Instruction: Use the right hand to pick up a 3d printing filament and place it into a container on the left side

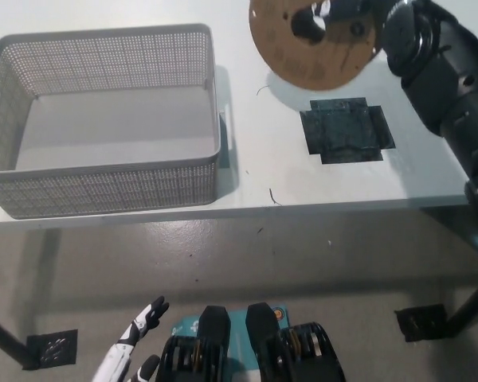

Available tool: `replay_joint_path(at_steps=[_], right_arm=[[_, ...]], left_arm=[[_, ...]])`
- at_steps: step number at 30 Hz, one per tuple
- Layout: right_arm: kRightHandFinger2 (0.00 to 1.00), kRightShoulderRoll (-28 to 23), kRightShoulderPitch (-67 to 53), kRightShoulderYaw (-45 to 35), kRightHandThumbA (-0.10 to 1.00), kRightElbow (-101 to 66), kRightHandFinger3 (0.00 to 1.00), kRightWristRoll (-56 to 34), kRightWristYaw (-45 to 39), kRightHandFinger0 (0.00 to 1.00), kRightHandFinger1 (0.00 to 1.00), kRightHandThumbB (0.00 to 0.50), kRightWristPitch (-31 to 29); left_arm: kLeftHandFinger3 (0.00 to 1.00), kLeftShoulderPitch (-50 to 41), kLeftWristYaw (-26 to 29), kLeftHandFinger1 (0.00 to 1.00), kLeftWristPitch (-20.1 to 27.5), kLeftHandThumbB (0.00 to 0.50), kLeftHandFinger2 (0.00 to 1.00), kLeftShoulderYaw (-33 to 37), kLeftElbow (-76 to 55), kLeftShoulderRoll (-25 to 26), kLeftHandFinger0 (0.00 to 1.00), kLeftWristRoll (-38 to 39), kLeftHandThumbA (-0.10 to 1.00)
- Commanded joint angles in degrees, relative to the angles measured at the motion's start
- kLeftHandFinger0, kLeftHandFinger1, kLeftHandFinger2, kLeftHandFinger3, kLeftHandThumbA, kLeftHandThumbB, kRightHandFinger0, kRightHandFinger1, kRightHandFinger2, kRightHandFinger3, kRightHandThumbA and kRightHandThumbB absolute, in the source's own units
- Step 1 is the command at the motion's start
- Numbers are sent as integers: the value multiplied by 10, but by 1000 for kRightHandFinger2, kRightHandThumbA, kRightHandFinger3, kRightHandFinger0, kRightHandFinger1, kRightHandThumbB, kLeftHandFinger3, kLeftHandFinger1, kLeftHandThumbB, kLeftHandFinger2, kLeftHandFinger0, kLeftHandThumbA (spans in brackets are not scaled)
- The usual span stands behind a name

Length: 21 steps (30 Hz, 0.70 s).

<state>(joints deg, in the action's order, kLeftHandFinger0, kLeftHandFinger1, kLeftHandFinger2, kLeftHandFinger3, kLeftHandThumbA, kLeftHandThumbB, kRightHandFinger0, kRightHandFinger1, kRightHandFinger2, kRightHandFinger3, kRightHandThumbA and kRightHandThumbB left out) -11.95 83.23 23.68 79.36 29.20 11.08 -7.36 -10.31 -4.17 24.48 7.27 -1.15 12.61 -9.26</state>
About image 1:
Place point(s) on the black teal robot body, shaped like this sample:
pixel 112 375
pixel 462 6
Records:
pixel 306 350

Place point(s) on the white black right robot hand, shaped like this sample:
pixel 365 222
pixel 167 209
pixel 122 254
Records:
pixel 344 10

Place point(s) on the grey perforated plastic basket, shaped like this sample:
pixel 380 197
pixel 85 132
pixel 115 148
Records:
pixel 115 119

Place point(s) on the black tape patch on table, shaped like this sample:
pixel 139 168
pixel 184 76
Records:
pixel 342 131

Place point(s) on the brown cardboard filament spool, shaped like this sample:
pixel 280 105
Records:
pixel 298 59

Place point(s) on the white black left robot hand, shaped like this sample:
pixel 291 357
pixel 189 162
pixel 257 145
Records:
pixel 123 346

